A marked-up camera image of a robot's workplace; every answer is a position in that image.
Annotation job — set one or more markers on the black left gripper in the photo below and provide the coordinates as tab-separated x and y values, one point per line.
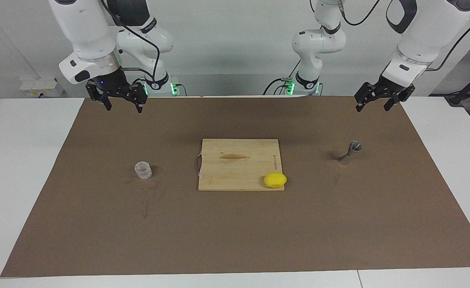
386	88

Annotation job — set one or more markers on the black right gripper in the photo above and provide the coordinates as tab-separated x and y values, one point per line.
110	84

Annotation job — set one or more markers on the metal jigger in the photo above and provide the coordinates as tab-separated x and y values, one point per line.
354	148

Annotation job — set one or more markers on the clear glass cup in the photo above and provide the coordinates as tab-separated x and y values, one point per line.
142	170

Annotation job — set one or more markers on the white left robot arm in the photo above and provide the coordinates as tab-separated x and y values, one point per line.
426	28

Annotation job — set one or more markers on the black stand leg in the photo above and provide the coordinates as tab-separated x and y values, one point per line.
456	98

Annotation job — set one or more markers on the yellow lemon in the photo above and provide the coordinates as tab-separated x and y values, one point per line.
274	180

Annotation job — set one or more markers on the wooden cutting board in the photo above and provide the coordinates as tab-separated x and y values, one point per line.
234	172

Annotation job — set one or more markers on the brown table mat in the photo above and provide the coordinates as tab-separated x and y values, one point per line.
234	232

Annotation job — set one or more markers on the white wall socket box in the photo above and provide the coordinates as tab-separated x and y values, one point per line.
40	86

